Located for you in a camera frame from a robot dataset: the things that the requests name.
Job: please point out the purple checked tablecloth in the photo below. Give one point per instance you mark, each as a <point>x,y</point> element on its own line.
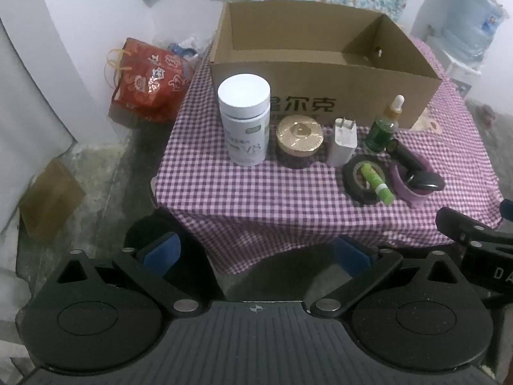
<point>248,192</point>

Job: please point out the brown cardboard box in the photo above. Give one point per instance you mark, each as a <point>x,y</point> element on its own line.
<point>360,88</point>

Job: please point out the red gift bag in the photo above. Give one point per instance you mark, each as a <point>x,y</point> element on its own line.
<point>148,84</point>

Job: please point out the black tape roll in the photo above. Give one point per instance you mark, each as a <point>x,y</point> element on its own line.
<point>352,180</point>

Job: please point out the white supplement bottle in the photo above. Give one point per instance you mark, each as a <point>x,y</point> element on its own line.
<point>242,128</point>

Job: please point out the round gold jar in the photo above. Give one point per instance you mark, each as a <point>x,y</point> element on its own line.
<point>298,134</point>

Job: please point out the green dropper bottle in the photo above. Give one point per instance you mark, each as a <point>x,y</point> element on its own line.
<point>378,134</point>

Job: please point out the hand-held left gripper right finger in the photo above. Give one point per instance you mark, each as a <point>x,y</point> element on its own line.
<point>352,254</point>

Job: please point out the green lip balm tube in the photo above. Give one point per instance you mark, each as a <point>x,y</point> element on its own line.
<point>374,182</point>

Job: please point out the clear plastic bag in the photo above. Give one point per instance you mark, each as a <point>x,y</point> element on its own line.
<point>182,46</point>

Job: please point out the white charger plug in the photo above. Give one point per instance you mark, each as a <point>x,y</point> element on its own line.
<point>341,148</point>

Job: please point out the small black hairbrush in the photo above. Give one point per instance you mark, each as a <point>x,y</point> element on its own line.
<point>425,180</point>

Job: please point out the blue water jug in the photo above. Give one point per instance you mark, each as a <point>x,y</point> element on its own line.
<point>465,20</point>

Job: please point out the pink slipper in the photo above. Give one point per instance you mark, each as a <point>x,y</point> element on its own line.
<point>485,114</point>

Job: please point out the purple tape roll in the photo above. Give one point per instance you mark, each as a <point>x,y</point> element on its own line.
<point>404,192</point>

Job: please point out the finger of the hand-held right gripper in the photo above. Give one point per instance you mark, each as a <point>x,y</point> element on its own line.
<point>469,232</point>

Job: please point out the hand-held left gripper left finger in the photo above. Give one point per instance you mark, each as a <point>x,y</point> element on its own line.
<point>162,250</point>

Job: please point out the white water dispenser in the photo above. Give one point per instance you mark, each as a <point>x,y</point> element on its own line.
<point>461,74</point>

